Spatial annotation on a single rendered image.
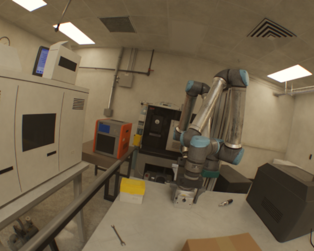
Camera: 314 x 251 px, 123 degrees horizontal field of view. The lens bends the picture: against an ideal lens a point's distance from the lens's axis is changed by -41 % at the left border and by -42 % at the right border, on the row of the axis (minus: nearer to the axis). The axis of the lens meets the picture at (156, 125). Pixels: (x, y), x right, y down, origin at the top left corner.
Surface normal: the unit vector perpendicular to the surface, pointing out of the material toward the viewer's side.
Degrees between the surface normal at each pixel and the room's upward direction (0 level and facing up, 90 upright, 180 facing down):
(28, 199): 0
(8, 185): 90
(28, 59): 90
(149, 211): 0
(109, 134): 90
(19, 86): 90
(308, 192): 51
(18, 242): 45
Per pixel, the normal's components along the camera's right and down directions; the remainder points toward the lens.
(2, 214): 0.18, -0.98
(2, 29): 0.98, 0.19
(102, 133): -0.09, 0.09
